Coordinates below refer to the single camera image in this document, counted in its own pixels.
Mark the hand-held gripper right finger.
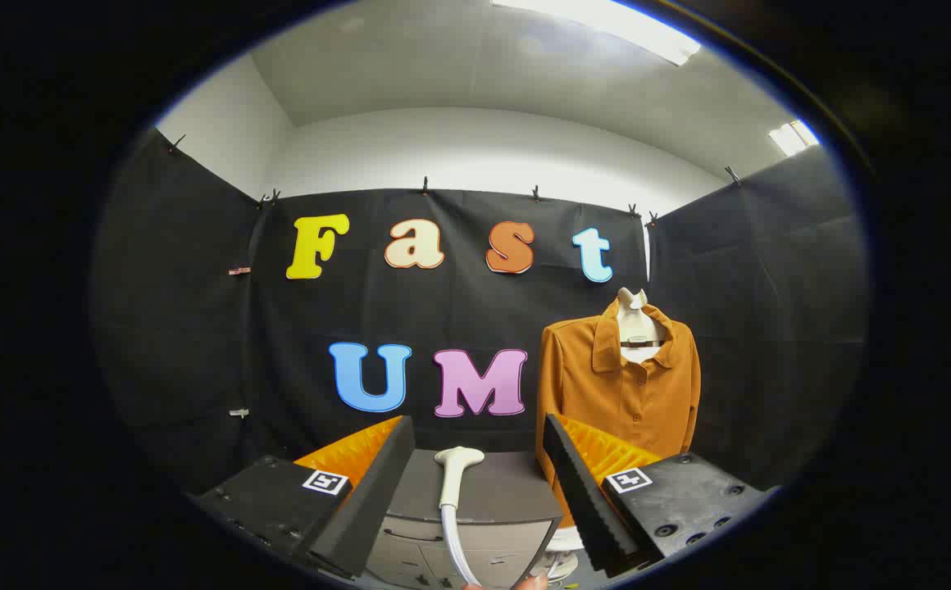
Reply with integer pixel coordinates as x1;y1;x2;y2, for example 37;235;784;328
541;413;778;579

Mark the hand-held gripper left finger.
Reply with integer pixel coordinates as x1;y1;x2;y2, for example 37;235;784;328
187;415;416;581

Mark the white garment steamer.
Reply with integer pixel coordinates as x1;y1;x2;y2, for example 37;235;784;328
434;446;486;588

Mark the orange button shirt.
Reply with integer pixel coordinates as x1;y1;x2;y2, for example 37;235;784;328
535;301;702;525

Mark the white clothes hanger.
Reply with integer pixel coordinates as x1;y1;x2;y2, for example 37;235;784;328
615;287;669;361

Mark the white round stand base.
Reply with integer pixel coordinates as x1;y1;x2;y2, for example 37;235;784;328
544;526;585;579

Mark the grey cabinet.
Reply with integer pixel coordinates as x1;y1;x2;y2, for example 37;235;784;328
365;449;563;590

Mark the black backdrop cloth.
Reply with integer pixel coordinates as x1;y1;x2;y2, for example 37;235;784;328
90;127;868;492

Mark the row of black clips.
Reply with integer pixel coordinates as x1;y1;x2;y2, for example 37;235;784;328
166;134;743;230

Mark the small ceiling light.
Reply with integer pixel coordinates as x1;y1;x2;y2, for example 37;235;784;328
768;120;821;157

